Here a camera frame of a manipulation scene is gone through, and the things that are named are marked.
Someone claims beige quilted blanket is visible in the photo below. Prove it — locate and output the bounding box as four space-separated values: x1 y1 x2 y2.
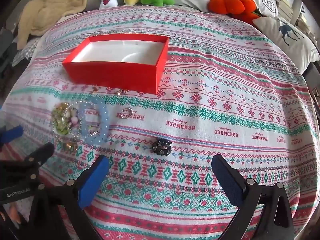
16 0 99 50

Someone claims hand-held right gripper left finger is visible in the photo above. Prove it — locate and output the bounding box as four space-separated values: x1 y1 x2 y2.
32 155 110 240

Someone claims patterned knit-print blanket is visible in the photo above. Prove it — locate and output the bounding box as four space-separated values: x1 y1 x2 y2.
0 5 318 240

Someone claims silver ring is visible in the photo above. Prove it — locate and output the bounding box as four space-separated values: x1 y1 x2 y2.
115 108 137 119

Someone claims green bead bracelet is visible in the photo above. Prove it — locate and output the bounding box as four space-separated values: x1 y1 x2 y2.
51 102 75 134

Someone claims black hair claw clip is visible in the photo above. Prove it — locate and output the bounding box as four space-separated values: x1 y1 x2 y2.
149 137 173 157

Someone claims grey chair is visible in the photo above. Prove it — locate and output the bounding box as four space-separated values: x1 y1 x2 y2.
0 29 14 78

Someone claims person's left hand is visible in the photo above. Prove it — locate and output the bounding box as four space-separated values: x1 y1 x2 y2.
0 204 28 230

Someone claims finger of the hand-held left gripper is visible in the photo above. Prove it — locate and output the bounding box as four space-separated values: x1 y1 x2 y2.
24 142 55 168
0 126 24 144

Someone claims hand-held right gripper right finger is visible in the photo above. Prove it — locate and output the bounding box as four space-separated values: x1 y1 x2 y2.
211 154 295 240

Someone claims pink bead cord bracelet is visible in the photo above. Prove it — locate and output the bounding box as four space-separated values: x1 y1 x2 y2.
64 110 83 128

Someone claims white deer print pillow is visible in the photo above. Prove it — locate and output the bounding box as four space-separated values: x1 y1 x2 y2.
252 16 320 74

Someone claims clear bead bracelet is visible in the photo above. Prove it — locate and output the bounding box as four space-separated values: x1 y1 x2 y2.
64 100 108 138

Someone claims red cardboard box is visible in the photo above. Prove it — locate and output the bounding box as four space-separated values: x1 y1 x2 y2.
62 35 170 95

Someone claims blue bead bracelet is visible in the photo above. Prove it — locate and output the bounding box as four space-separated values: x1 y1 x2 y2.
79 97 110 145

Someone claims orange pumpkin plush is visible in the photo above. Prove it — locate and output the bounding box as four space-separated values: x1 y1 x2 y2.
231 0 262 25
208 0 253 15

